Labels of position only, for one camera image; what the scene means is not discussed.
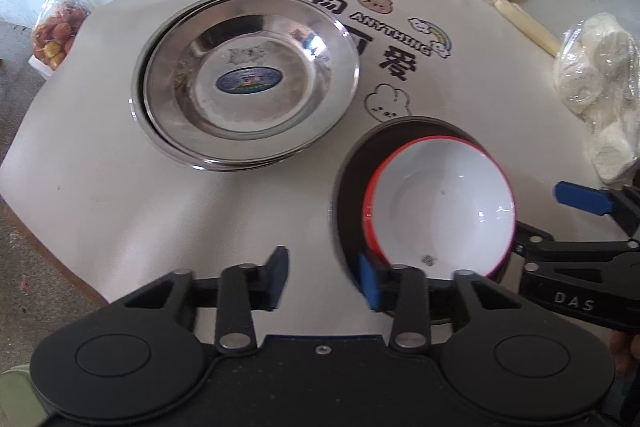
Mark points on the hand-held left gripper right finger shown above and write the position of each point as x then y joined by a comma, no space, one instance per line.
370,284

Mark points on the cream cylindrical stick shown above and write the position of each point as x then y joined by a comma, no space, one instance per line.
525,24

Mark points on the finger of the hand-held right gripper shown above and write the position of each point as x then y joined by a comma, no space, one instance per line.
534,238
585,198

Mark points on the steel plate with blue sticker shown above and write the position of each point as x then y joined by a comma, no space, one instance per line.
225,107

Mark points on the bag of red orange fruits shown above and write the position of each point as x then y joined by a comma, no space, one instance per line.
55,32

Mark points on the pale green object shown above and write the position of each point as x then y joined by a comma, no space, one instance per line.
17,397

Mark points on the large plain steel plate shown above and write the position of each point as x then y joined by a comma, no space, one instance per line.
225,165

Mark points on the clear bag of white buns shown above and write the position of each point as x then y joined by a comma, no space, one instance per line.
600,72

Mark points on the person's right hand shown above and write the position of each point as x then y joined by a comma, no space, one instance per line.
626,352

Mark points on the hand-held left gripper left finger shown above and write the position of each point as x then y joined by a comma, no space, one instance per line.
279,279

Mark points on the white bowl with red rim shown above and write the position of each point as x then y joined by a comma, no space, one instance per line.
440,207
367,217

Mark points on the stainless steel bowl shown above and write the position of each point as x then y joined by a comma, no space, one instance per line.
350,187

